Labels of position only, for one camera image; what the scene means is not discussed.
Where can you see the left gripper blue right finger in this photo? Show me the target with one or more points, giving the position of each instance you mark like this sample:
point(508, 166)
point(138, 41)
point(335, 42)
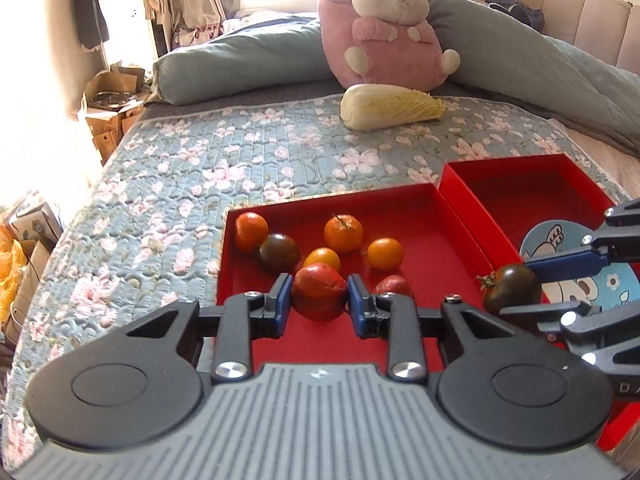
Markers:
point(394, 318)

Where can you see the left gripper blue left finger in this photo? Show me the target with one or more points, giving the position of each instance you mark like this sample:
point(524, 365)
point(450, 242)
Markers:
point(242, 319)

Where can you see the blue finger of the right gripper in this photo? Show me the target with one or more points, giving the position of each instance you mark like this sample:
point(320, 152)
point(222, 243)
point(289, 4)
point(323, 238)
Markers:
point(563, 266)
point(545, 318)

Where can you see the small red apple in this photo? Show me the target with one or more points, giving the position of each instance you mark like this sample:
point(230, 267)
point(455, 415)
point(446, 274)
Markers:
point(394, 284)
point(319, 293)

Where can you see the small round orange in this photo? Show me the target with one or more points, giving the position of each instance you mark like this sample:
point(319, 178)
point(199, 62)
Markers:
point(385, 254)

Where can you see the dark tomato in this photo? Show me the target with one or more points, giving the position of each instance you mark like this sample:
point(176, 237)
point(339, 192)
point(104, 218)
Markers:
point(512, 285)
point(279, 253)

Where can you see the yellow orange kumquat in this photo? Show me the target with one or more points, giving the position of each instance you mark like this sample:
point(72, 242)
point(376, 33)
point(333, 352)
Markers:
point(324, 255)

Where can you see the tangerine with stem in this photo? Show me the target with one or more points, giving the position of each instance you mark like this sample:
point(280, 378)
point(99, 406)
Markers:
point(343, 233)

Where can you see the blue cartoon plate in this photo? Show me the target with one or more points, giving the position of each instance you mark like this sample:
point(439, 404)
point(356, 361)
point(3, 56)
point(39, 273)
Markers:
point(616, 285)

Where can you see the large red tray box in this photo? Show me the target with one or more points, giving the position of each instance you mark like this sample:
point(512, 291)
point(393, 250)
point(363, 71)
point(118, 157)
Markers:
point(410, 231)

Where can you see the orange tangerine far corner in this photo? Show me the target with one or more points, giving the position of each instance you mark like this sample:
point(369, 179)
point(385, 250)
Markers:
point(250, 231)

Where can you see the small red tray box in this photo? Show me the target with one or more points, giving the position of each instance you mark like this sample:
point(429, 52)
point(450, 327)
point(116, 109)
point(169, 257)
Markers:
point(499, 200)

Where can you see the floral quilted bedspread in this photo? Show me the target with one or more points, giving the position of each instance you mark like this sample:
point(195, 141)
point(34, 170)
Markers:
point(152, 230)

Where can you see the teal rolled duvet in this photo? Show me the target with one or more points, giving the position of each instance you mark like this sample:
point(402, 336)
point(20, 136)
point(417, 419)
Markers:
point(498, 56)

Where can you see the napa cabbage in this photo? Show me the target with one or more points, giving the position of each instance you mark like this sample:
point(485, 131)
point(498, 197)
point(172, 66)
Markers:
point(368, 107)

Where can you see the small printed carton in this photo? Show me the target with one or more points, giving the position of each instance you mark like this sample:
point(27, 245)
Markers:
point(34, 220)

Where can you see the padded beige headboard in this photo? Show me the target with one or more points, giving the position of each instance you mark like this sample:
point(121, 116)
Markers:
point(606, 29)

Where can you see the yellow plastic bag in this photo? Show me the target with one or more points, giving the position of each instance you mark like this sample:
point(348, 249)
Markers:
point(12, 262)

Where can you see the dark blue clothing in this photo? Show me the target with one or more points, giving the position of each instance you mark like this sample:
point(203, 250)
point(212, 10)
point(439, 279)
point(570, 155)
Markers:
point(533, 18)

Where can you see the cardboard box with bowl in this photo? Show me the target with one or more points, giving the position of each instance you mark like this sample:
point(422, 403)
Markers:
point(111, 104)

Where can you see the pink plush rabbit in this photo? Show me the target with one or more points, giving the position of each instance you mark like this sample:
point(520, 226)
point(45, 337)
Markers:
point(384, 42)

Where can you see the dark hanging garment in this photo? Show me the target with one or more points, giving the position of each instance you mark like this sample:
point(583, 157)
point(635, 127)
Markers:
point(91, 26)

